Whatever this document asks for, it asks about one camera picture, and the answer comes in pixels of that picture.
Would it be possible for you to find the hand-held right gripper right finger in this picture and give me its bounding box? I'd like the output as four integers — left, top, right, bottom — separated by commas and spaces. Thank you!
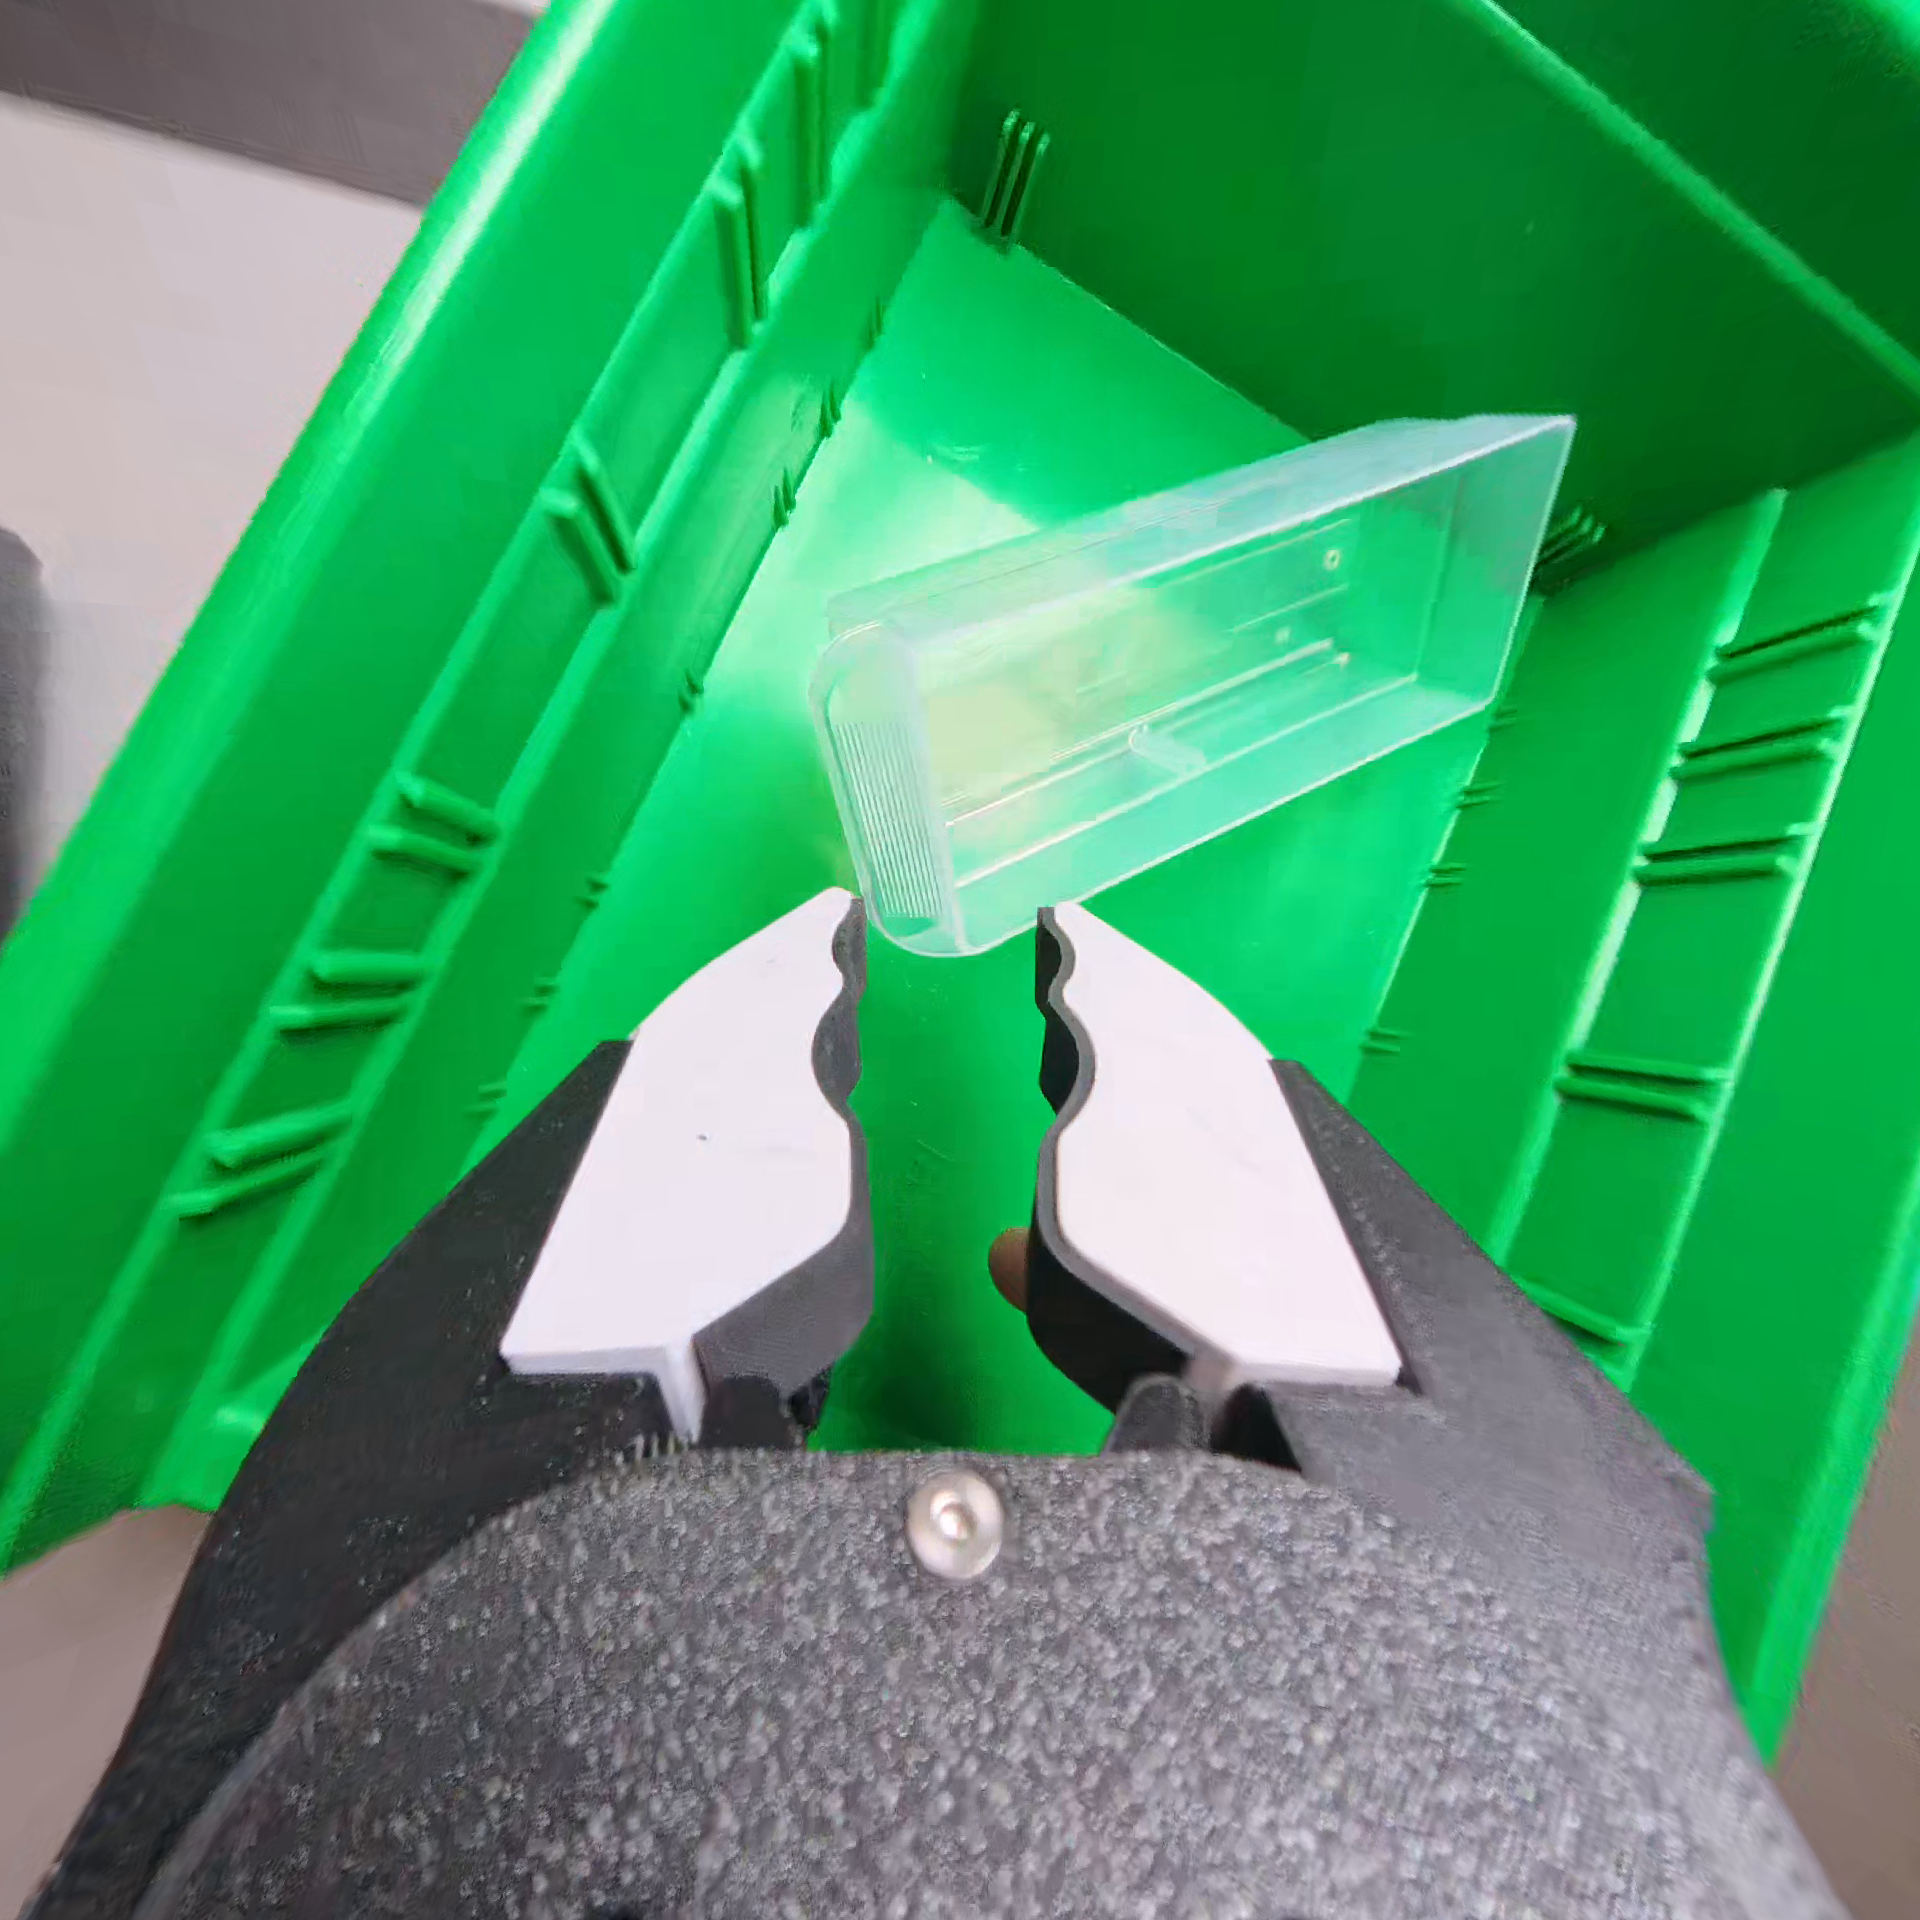
1033, 904, 1406, 1442

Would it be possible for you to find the clear plastic drawer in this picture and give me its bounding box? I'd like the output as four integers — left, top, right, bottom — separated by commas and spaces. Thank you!
809, 412, 1579, 958

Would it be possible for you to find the green plastic storage bin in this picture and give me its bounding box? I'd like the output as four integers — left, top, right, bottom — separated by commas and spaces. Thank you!
0, 0, 1920, 1763

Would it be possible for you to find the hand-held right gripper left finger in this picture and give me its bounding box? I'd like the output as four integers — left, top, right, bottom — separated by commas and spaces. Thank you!
500, 886, 879, 1447

